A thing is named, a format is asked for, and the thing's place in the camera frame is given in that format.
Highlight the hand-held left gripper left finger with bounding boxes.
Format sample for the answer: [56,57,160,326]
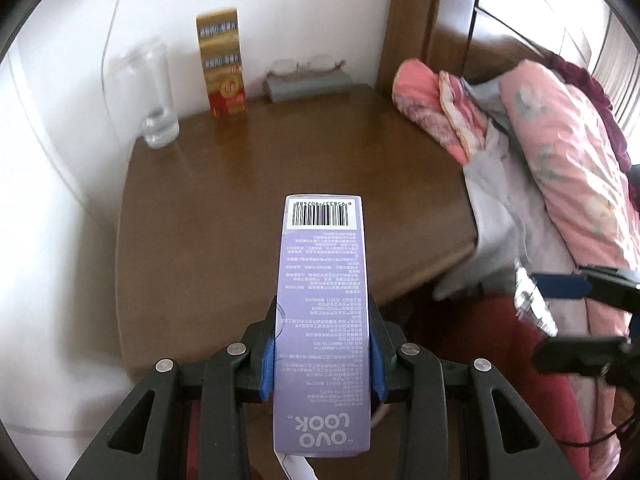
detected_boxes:
[65,295,281,480]

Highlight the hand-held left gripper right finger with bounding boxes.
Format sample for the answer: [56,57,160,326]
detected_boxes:
[369,305,581,480]

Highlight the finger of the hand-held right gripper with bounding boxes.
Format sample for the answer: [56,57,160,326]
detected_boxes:
[531,336,633,377]
[530,266,640,311]

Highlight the silver blister pack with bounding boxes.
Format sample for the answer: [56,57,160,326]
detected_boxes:
[514,266,558,337]

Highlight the purple carton box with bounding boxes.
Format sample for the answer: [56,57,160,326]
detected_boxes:
[272,194,373,458]

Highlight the grey striped garment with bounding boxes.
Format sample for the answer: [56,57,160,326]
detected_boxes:
[432,77,556,306]

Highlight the pink floral quilt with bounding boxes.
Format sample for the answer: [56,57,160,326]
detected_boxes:
[500,59,640,480]

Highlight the dark maroon cloth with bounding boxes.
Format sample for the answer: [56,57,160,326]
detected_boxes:
[547,52,633,171]

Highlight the wooden nightstand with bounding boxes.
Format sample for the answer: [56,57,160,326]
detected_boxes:
[115,84,481,386]

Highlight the pink striped pillow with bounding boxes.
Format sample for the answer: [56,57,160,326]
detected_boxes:
[392,58,493,166]

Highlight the yellow red medicine box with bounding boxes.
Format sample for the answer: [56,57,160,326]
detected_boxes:
[199,50,249,120]

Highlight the grey glasses case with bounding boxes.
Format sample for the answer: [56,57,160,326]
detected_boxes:
[264,71,355,103]

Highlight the clear drinking glass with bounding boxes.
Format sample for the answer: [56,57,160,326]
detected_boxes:
[107,42,181,150]

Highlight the wooden headboard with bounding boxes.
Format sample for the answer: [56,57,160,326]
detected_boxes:
[375,0,640,131]

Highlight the red framed glasses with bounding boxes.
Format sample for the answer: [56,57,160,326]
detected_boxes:
[267,56,347,81]

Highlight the tall yellow medicine box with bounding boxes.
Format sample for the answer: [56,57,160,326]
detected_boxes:
[196,7,242,66]

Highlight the white charger cable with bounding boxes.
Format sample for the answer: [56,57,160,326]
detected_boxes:
[99,0,133,96]

